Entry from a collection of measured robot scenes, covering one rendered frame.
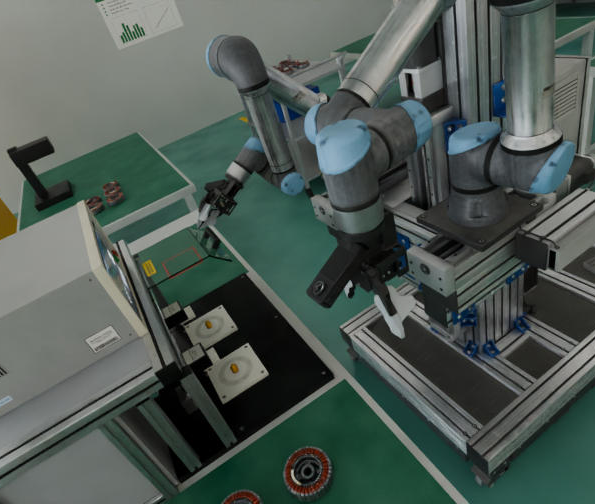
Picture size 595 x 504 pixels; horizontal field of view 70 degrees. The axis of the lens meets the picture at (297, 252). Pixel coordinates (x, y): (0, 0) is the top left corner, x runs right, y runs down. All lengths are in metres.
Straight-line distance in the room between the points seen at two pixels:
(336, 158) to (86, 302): 0.62
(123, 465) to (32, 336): 0.35
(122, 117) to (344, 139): 5.88
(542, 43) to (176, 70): 5.80
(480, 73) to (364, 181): 0.75
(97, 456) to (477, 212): 1.03
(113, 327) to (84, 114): 5.42
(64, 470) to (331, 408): 0.61
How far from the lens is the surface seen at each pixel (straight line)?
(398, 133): 0.64
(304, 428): 1.18
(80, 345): 1.04
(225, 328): 1.47
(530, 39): 0.92
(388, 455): 1.10
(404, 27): 0.84
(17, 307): 0.99
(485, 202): 1.15
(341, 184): 0.60
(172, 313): 1.41
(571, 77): 1.55
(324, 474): 1.06
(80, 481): 1.12
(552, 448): 1.98
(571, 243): 1.27
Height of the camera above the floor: 1.72
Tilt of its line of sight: 34 degrees down
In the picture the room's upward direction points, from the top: 19 degrees counter-clockwise
